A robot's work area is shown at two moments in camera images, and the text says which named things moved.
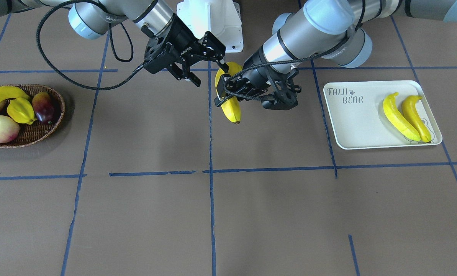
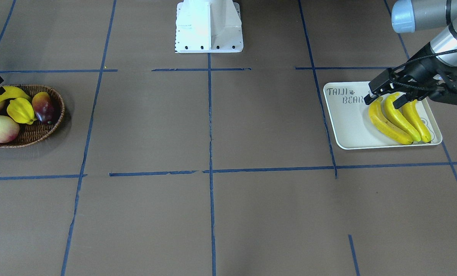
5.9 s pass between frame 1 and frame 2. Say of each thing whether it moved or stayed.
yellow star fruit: stayed
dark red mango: stayed
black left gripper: moved
